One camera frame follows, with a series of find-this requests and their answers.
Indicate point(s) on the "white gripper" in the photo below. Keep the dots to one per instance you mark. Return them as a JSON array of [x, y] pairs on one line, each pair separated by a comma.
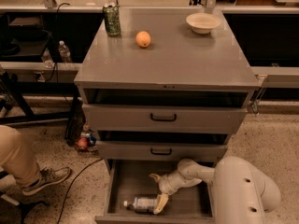
[[167, 185]]

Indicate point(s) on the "clear plastic water bottle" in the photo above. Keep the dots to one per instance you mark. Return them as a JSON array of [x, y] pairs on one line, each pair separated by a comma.
[[141, 204]]

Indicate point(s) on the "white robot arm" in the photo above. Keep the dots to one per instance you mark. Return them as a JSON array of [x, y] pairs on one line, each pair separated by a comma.
[[239, 192]]

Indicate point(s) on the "grey open bottom drawer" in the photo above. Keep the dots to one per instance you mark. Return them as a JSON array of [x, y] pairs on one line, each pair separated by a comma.
[[130, 179]]

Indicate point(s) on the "grey middle drawer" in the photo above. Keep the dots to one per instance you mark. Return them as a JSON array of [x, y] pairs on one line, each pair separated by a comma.
[[150, 151]]

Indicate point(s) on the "grey top drawer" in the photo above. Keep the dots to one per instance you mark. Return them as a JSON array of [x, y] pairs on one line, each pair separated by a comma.
[[164, 119]]

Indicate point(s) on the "grey metal drawer cabinet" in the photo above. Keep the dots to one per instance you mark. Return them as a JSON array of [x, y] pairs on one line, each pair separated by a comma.
[[179, 68]]

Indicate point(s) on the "clear bottle on shelf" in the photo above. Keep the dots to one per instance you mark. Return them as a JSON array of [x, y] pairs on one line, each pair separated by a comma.
[[47, 60], [64, 52]]

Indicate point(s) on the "blue item on floor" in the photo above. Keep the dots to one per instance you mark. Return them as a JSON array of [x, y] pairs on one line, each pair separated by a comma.
[[91, 140]]

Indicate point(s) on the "red apple on floor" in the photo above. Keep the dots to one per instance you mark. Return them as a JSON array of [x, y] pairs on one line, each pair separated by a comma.
[[82, 143]]

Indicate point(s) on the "grey sneaker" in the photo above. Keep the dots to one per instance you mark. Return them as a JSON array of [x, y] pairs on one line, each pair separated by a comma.
[[49, 177]]

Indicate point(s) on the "beige trouser leg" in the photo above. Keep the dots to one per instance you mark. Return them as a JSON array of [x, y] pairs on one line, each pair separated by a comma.
[[17, 157]]

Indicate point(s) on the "orange fruit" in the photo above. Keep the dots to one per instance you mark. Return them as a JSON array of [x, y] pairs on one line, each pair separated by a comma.
[[143, 39]]

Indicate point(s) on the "black chair base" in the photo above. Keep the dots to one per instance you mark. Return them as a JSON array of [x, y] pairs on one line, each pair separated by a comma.
[[24, 207]]

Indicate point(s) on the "white bowl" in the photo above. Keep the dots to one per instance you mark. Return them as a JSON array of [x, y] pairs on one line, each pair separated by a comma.
[[203, 23]]

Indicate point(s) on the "green soda can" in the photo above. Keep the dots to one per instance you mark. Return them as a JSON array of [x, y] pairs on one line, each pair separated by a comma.
[[112, 19]]

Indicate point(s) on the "black table frame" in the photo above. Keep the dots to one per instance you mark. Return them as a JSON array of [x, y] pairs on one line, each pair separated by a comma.
[[42, 84]]

